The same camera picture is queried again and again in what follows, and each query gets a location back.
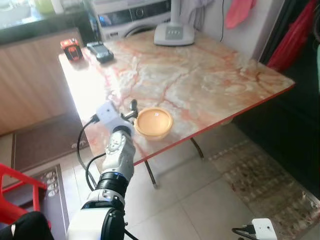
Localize yellow lidded plastic bowl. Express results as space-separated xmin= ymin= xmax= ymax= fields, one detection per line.
xmin=133 ymin=106 xmax=174 ymax=141

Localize marble-top table with red edge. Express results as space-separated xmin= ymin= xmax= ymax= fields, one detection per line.
xmin=58 ymin=29 xmax=296 ymax=190

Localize white fan base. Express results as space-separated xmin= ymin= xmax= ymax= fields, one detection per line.
xmin=153 ymin=0 xmax=196 ymax=47

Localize brown doormat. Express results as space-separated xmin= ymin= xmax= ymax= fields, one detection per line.
xmin=12 ymin=113 xmax=92 ymax=172

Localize white washing machine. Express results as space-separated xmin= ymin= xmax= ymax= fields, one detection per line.
xmin=92 ymin=0 xmax=174 ymax=42

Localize dark mat with paw prints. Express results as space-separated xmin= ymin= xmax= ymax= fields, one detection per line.
xmin=29 ymin=164 xmax=72 ymax=240

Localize grey hanging cloth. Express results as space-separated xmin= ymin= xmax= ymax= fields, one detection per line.
xmin=181 ymin=0 xmax=216 ymax=30

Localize dark countertop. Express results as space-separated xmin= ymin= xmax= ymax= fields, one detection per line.
xmin=0 ymin=9 xmax=97 ymax=47

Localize red plastic chair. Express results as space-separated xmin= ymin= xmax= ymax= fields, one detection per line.
xmin=0 ymin=163 xmax=49 ymax=227

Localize green container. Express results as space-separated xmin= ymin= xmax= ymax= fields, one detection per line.
xmin=34 ymin=0 xmax=56 ymax=15

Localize pink hanging cloth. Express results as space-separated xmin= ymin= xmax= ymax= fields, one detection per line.
xmin=224 ymin=0 xmax=257 ymax=30

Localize black rounded object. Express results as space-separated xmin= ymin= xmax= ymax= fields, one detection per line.
xmin=0 ymin=211 xmax=54 ymax=240

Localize patterned brown rug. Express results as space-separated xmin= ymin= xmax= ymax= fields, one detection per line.
xmin=208 ymin=139 xmax=320 ymax=240

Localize red hanging bag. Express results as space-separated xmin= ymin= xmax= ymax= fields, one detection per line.
xmin=267 ymin=0 xmax=317 ymax=72

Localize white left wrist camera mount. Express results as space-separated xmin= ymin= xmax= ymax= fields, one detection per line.
xmin=95 ymin=101 xmax=134 ymax=134

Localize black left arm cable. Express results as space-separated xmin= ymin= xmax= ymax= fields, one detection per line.
xmin=76 ymin=116 xmax=107 ymax=192

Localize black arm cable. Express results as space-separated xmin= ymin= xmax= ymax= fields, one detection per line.
xmin=231 ymin=225 xmax=258 ymax=240
xmin=76 ymin=116 xmax=107 ymax=192

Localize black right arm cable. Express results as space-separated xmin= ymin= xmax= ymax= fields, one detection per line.
xmin=231 ymin=225 xmax=258 ymax=240

